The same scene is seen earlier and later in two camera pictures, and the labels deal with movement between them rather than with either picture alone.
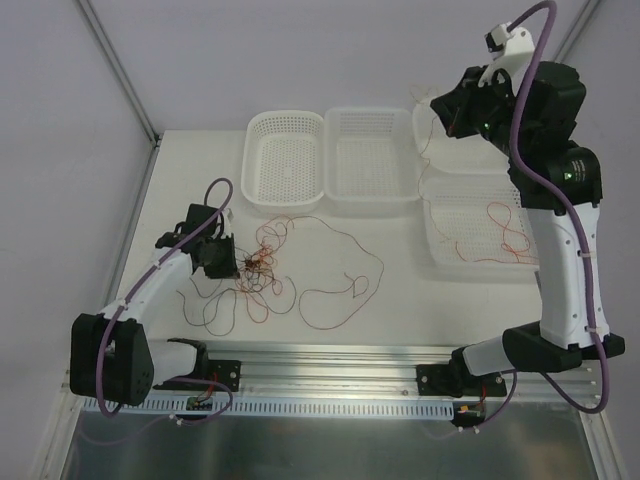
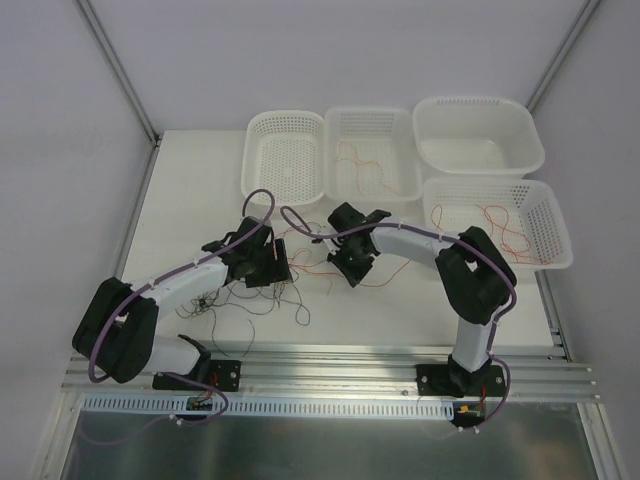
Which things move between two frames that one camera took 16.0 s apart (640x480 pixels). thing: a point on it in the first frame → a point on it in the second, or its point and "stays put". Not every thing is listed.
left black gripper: (220, 257) → (273, 265)
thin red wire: (507, 248) → (504, 225)
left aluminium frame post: (131, 96) stays put
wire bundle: (358, 285) → (431, 216)
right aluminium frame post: (576, 31) stays put
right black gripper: (447, 114) → (350, 260)
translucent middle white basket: (370, 162) stays put
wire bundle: (257, 271) → (302, 259)
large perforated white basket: (476, 223) stays put
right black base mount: (456, 380) stays put
